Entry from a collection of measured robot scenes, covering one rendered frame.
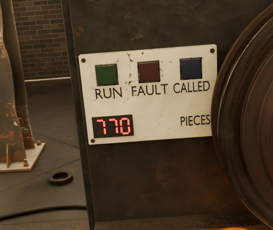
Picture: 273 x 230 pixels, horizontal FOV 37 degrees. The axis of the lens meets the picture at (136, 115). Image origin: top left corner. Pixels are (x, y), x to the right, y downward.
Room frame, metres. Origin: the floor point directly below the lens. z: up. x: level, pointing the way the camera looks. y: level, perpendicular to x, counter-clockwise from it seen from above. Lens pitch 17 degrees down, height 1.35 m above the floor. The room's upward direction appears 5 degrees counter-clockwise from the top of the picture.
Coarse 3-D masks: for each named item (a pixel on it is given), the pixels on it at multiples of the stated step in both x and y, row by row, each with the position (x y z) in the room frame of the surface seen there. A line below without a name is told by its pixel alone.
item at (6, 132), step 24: (0, 0) 3.50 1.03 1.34; (0, 24) 3.18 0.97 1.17; (0, 48) 3.18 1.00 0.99; (0, 72) 3.19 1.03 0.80; (0, 96) 3.20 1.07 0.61; (24, 96) 3.49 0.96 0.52; (0, 120) 3.20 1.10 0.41; (24, 120) 3.48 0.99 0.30; (0, 144) 3.20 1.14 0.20; (24, 144) 3.50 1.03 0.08; (0, 168) 3.11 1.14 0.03; (24, 168) 3.07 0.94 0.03
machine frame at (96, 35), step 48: (96, 0) 0.79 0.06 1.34; (144, 0) 0.79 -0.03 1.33; (192, 0) 0.79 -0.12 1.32; (240, 0) 0.78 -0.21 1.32; (96, 48) 0.79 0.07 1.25; (144, 48) 0.79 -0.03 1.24; (96, 144) 0.79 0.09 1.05; (144, 144) 0.79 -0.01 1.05; (192, 144) 0.79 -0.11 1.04; (96, 192) 0.79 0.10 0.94; (144, 192) 0.79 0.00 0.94; (192, 192) 0.79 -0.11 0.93
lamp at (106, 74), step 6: (102, 66) 0.77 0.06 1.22; (108, 66) 0.77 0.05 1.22; (114, 66) 0.76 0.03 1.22; (102, 72) 0.77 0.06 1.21; (108, 72) 0.77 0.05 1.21; (114, 72) 0.76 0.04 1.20; (102, 78) 0.77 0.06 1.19; (108, 78) 0.77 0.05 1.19; (114, 78) 0.76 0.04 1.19; (102, 84) 0.77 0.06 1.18
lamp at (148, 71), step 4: (140, 64) 0.76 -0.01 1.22; (144, 64) 0.76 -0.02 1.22; (148, 64) 0.76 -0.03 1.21; (152, 64) 0.76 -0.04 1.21; (156, 64) 0.76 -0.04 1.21; (140, 68) 0.76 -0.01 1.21; (144, 68) 0.76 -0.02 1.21; (148, 68) 0.76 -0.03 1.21; (152, 68) 0.76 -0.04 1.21; (156, 68) 0.76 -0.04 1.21; (140, 72) 0.76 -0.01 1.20; (144, 72) 0.76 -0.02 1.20; (148, 72) 0.76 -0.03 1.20; (152, 72) 0.76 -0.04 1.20; (156, 72) 0.76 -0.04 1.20; (140, 76) 0.76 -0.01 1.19; (144, 76) 0.76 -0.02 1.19; (148, 76) 0.76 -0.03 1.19; (152, 76) 0.76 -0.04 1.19; (156, 76) 0.76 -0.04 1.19; (140, 80) 0.76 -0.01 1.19; (144, 80) 0.76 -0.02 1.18; (148, 80) 0.76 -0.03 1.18; (152, 80) 0.76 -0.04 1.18; (156, 80) 0.76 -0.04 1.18
